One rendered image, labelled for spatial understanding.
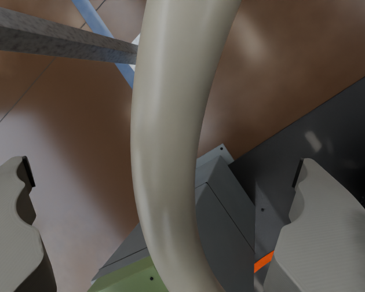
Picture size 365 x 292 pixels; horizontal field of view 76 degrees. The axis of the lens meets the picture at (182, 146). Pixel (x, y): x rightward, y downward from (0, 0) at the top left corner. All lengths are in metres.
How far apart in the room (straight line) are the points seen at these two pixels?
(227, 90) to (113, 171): 0.99
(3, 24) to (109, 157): 1.17
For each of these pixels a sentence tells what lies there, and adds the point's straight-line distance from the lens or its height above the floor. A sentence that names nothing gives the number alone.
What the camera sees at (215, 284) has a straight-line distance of 0.18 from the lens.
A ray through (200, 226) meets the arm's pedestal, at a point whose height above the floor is 0.69.
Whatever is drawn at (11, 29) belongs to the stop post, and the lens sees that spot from 0.81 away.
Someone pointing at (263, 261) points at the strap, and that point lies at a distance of 1.78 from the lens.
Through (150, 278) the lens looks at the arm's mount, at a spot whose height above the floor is 0.92.
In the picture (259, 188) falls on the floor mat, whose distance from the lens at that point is 1.50.
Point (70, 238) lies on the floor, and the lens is 2.41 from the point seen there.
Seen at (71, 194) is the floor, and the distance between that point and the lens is 2.14.
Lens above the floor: 1.37
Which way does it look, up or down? 67 degrees down
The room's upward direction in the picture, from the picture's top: 132 degrees counter-clockwise
